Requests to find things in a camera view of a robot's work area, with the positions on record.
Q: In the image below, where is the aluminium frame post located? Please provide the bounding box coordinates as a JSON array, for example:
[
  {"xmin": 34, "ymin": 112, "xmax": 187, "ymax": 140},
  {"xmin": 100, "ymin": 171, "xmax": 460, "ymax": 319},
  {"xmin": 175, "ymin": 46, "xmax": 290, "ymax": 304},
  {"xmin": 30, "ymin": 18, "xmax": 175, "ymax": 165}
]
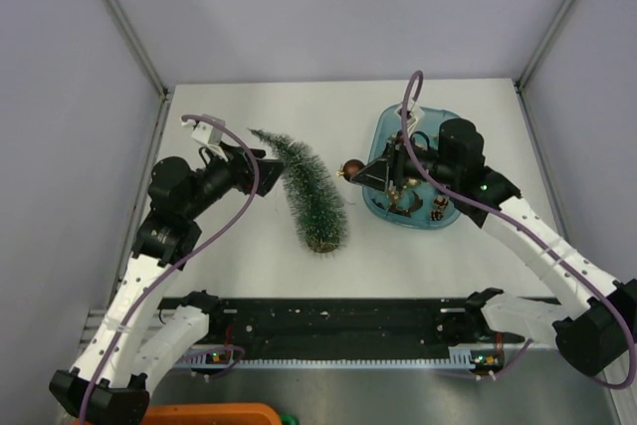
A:
[
  {"xmin": 74, "ymin": 0, "xmax": 170, "ymax": 98},
  {"xmin": 515, "ymin": 0, "xmax": 613, "ymax": 93}
]

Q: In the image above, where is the pine cone ornament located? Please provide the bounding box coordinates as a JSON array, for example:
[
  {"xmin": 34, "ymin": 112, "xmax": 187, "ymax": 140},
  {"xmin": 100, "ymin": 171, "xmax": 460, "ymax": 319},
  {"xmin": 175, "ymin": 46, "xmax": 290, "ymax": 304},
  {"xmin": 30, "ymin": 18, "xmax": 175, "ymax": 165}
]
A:
[{"xmin": 433, "ymin": 195, "xmax": 449, "ymax": 211}]

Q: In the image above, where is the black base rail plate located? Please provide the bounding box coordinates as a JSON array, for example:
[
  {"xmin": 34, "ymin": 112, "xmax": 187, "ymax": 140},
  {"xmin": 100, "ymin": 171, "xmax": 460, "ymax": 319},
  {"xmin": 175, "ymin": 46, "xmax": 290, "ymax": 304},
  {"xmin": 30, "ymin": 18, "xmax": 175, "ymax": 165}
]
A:
[{"xmin": 204, "ymin": 298, "xmax": 523, "ymax": 345}]

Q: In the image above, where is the orange plastic bin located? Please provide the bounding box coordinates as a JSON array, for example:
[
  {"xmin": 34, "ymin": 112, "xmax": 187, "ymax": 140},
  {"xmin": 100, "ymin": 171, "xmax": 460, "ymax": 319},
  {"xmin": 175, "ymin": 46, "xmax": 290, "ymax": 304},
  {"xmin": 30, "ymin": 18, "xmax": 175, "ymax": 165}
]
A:
[{"xmin": 141, "ymin": 402, "xmax": 282, "ymax": 425}]

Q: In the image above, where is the left aluminium frame post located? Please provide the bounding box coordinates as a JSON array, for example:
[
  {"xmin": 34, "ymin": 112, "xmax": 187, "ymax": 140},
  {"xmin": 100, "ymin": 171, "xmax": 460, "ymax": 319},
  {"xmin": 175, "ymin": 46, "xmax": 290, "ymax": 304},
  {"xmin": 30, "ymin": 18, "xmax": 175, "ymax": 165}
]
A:
[{"xmin": 74, "ymin": 0, "xmax": 170, "ymax": 98}]

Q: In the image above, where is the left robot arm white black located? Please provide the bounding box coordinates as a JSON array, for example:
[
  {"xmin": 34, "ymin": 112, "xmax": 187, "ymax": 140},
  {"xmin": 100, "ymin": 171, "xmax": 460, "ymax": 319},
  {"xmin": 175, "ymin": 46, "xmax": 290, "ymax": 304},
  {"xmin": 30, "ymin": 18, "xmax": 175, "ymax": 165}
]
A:
[{"xmin": 49, "ymin": 144, "xmax": 285, "ymax": 424}]

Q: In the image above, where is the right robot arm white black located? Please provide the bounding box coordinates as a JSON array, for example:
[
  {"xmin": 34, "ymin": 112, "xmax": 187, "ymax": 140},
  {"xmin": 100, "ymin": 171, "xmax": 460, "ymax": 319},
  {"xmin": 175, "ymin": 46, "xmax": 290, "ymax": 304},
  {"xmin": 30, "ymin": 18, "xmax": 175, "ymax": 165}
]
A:
[{"xmin": 341, "ymin": 118, "xmax": 636, "ymax": 390}]

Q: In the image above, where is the green object at bottom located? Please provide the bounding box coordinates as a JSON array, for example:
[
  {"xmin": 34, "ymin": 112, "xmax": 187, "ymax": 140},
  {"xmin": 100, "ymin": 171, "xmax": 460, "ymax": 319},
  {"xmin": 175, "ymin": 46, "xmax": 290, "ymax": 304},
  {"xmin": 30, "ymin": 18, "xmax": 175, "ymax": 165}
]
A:
[{"xmin": 280, "ymin": 413, "xmax": 299, "ymax": 425}]

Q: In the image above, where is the teal plastic tray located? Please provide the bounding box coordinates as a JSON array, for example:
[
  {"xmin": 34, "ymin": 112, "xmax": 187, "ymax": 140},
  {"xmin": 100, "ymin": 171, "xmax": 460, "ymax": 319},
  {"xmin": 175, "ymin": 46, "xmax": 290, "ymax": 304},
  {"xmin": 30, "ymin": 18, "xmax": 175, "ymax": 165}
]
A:
[{"xmin": 362, "ymin": 104, "xmax": 460, "ymax": 230}]

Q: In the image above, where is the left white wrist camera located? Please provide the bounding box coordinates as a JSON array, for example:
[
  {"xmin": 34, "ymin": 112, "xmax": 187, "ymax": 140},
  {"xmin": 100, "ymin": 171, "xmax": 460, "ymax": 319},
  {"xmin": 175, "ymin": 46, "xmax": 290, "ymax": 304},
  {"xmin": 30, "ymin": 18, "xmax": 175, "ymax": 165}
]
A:
[{"xmin": 181, "ymin": 114, "xmax": 226, "ymax": 157}]

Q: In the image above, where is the dark red ball ornament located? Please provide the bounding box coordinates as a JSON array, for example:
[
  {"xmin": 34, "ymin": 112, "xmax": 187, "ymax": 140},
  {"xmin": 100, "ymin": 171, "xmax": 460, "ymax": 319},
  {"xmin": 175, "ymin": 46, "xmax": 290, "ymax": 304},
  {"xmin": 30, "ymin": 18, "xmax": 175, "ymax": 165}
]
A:
[{"xmin": 337, "ymin": 159, "xmax": 365, "ymax": 182}]

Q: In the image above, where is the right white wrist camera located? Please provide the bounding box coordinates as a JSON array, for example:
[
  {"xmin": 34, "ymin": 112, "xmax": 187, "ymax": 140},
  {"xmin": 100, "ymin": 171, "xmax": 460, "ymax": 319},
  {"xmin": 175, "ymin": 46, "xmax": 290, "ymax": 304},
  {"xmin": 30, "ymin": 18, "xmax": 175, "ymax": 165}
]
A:
[{"xmin": 406, "ymin": 101, "xmax": 425, "ymax": 136}]

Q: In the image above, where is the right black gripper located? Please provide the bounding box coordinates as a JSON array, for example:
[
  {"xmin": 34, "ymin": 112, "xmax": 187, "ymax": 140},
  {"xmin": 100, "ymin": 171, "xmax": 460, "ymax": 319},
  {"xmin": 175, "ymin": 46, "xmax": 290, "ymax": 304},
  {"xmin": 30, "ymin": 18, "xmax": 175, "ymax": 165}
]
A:
[{"xmin": 352, "ymin": 130, "xmax": 458, "ymax": 194}]

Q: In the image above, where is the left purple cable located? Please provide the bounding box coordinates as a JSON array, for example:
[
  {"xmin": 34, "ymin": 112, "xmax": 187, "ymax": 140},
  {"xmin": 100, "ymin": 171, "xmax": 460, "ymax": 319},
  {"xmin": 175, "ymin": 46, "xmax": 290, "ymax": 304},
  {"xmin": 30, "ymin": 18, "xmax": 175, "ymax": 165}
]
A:
[{"xmin": 77, "ymin": 113, "xmax": 260, "ymax": 421}]

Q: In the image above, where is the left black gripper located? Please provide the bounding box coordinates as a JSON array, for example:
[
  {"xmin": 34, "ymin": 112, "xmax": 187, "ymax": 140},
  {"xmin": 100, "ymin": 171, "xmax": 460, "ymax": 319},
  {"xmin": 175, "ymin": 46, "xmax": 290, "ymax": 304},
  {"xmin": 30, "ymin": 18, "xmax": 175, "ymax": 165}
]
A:
[{"xmin": 182, "ymin": 140, "xmax": 288, "ymax": 220}]

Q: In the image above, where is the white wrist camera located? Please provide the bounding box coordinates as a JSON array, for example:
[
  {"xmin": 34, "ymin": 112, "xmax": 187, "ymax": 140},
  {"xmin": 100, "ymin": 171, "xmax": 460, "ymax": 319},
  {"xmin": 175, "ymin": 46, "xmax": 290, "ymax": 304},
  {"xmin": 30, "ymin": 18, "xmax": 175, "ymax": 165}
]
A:
[
  {"xmin": 406, "ymin": 101, "xmax": 425, "ymax": 136},
  {"xmin": 181, "ymin": 114, "xmax": 226, "ymax": 157}
]

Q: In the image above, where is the small green christmas tree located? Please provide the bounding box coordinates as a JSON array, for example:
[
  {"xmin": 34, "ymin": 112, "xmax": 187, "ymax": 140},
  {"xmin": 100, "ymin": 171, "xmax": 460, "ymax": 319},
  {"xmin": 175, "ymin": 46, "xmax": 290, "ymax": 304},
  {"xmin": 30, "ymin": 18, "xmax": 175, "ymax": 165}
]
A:
[{"xmin": 250, "ymin": 128, "xmax": 348, "ymax": 255}]

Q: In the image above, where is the right aluminium frame post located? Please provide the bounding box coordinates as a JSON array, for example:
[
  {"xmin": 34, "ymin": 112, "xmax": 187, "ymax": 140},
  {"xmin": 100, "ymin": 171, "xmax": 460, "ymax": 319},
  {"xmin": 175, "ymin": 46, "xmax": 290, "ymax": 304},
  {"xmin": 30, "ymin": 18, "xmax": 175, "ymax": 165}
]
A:
[{"xmin": 515, "ymin": 0, "xmax": 613, "ymax": 93}]

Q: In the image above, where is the white cable duct strip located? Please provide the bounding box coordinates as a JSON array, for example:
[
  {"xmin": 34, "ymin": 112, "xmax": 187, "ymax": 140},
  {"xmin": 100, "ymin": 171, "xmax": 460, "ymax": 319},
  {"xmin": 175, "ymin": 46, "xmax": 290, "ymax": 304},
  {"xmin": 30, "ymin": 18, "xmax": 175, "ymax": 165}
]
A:
[{"xmin": 176, "ymin": 344, "xmax": 479, "ymax": 371}]

